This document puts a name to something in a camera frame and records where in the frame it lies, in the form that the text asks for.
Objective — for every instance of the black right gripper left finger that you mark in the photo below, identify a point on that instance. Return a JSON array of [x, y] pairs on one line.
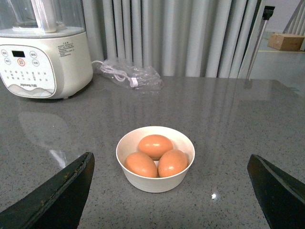
[[56, 204]]

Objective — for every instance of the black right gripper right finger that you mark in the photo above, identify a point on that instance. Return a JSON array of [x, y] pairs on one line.
[[280, 195]]

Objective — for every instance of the brown egg bowl left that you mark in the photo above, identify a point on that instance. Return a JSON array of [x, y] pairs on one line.
[[141, 164]]

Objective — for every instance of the brown egg bowl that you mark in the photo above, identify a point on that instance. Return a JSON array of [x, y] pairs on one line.
[[172, 162], [155, 145], [141, 164]]

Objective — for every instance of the brown egg bowl back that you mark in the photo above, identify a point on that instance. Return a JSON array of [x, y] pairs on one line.
[[155, 145]]

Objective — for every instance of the brown egg bowl right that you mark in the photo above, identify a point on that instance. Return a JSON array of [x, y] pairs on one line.
[[172, 162]]

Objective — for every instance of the cardboard box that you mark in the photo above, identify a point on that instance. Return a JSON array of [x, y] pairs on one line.
[[285, 42]]

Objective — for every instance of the white round bowl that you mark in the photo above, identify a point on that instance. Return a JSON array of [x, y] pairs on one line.
[[129, 144]]

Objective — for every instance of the clear plastic bag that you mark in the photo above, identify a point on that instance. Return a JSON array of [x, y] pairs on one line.
[[128, 75]]

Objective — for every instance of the white Joyoung blender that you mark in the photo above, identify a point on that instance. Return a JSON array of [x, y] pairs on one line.
[[44, 51]]

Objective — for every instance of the metal stand pole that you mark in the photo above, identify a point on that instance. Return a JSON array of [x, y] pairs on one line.
[[267, 14]]

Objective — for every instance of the grey curtain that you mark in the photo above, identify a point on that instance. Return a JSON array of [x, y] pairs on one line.
[[193, 38]]

